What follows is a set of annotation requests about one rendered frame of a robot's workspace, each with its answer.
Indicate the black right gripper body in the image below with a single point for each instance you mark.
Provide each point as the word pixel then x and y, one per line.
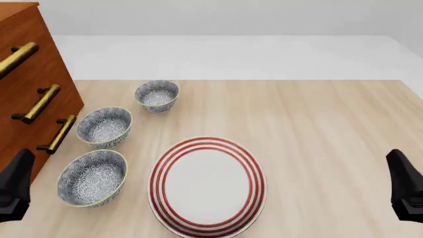
pixel 409 210

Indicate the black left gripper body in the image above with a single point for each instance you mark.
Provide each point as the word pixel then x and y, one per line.
pixel 13 210

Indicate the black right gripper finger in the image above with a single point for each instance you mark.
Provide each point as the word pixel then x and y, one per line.
pixel 404 176

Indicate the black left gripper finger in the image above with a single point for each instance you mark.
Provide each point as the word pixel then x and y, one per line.
pixel 18 176

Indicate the blue-grey patterned bowl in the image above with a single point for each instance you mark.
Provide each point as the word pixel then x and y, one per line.
pixel 91 179
pixel 157 95
pixel 104 129

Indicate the white plate with red rings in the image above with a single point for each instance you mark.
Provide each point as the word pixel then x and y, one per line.
pixel 206 187

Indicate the wooden cabinet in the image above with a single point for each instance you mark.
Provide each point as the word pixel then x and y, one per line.
pixel 29 24

